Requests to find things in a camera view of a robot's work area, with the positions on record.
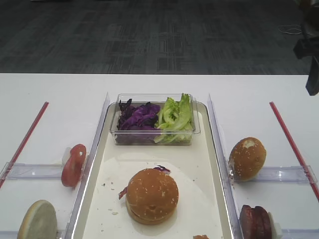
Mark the bun bottom upright left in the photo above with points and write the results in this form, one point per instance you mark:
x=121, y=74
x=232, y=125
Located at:
x=39, y=222

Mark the white holder behind tomato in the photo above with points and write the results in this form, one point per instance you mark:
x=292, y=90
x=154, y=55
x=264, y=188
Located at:
x=66, y=156

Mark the front meat patty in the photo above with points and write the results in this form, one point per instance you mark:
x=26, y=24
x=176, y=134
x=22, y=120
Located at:
x=247, y=222

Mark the green lettuce leaves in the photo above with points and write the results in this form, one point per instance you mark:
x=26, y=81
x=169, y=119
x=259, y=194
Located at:
x=175, y=121

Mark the tomato slice upright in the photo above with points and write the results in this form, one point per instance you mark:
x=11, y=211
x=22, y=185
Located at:
x=78, y=153
x=72, y=171

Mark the purple cabbage leaves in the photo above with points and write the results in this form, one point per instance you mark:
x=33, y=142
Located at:
x=138, y=121

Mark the right clear acrylic crossbar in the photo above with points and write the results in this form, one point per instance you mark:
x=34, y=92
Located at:
x=293, y=174

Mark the rear meat patty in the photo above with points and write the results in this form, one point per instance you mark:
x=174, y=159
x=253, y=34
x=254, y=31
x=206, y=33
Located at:
x=263, y=224

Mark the meat patty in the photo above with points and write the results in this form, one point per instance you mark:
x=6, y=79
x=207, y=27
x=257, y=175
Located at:
x=263, y=224
x=247, y=222

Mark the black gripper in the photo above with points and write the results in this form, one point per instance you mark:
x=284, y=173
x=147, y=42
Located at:
x=310, y=47

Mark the sesame bun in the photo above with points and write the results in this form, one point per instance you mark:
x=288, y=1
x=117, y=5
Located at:
x=247, y=158
x=152, y=194

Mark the purple cabbage strip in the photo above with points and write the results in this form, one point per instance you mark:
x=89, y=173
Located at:
x=162, y=169

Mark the rear tomato slice upright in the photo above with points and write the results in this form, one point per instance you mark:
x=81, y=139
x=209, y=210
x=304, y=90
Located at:
x=78, y=153

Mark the bottom bun on tray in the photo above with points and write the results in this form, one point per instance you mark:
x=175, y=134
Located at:
x=143, y=221

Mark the ham slice on bun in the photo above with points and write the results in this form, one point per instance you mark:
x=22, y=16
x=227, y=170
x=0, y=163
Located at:
x=122, y=193

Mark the clear plastic salad container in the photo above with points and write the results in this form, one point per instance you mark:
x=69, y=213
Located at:
x=158, y=99

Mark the front tomato slice upright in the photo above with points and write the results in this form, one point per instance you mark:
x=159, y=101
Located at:
x=72, y=171

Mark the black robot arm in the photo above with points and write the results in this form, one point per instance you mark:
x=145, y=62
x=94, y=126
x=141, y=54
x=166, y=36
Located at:
x=311, y=18

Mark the left clear acrylic crossbar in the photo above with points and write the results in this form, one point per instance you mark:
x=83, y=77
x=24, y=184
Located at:
x=17, y=171

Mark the clear acrylic crossbar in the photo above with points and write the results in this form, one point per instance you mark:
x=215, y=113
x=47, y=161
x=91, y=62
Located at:
x=17, y=171
x=293, y=174

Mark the left red tape strip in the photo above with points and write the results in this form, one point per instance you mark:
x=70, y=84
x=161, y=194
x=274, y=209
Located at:
x=27, y=134

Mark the right red tape strip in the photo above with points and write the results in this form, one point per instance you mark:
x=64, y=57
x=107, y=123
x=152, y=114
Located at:
x=296, y=151

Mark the clear acrylic divider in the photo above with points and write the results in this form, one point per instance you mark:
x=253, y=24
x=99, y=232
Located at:
x=93, y=149
x=231, y=207

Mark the red tape strip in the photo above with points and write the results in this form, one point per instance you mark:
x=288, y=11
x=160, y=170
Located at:
x=27, y=134
x=296, y=151

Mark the right clear acrylic divider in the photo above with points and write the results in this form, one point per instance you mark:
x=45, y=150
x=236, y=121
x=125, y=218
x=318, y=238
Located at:
x=231, y=207

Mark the left clear acrylic divider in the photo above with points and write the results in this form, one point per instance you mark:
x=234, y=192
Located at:
x=93, y=149

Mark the white metal tray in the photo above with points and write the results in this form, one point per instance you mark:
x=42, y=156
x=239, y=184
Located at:
x=201, y=208

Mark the white holder behind patties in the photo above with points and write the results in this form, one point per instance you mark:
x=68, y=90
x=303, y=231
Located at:
x=275, y=227

